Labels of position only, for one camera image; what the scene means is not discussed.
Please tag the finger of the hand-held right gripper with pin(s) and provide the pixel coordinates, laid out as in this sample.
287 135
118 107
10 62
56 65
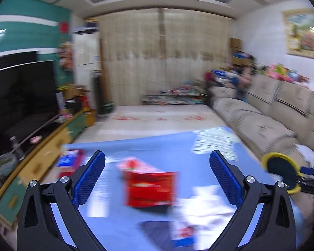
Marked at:
307 170

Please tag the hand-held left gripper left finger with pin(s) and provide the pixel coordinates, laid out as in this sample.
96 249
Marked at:
90 177

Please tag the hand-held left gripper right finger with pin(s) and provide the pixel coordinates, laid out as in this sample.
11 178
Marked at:
225 177

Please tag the yellow rimmed dark trash bin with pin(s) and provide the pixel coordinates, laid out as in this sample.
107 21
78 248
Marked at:
280 170

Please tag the red cardboard box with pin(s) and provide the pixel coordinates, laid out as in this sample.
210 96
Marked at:
149 188

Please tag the white crumpled paper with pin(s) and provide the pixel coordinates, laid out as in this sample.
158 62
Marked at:
307 150

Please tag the blue and red box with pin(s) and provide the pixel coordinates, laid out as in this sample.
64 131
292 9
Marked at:
68 162

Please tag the white plastic package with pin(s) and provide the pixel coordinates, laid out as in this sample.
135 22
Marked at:
198 214

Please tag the yellow and green television cabinet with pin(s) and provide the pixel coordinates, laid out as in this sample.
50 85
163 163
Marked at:
44 159

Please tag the beige sectional sofa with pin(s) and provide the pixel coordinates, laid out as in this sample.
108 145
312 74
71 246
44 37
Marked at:
267 128

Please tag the blue tablecloth with white print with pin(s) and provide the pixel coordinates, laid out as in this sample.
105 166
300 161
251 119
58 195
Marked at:
146 146

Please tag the beige fabric sofa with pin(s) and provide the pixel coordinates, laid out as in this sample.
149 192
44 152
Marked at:
251 115

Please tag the clear plastic bottle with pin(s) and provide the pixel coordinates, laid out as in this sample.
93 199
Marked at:
17 149

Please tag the floral print floor mat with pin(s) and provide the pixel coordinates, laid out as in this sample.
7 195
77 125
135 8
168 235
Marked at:
159 125

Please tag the pile of cardboard boxes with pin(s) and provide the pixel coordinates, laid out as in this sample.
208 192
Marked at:
74 94

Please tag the round glass bowl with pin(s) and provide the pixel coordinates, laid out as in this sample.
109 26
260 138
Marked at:
5 163

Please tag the black tower fan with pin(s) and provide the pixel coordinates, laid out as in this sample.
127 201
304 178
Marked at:
97 91

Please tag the dark blue packet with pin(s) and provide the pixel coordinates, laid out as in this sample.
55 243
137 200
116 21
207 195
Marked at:
157 235

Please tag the cluttered glass coffee table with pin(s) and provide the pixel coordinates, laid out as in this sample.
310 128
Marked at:
175 96

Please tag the row of colourful plush toys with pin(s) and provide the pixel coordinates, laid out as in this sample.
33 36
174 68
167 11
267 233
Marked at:
285 73

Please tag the black flat television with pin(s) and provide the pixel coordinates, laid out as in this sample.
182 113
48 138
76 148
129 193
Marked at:
21 96

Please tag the white standing air conditioner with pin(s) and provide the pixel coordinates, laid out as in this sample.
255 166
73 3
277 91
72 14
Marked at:
86 57

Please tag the artificial flower decoration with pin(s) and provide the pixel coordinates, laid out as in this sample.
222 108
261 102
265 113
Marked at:
66 55

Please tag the stacked brown cardboard boxes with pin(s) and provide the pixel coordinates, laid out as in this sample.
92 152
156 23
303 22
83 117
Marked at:
236 45

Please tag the framed landscape painting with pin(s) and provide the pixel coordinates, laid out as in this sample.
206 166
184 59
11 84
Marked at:
303 34

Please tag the beige patterned curtains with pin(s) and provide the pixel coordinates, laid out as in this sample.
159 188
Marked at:
159 57

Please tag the red round wall decoration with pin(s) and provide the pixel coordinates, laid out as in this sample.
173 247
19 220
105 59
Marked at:
64 27

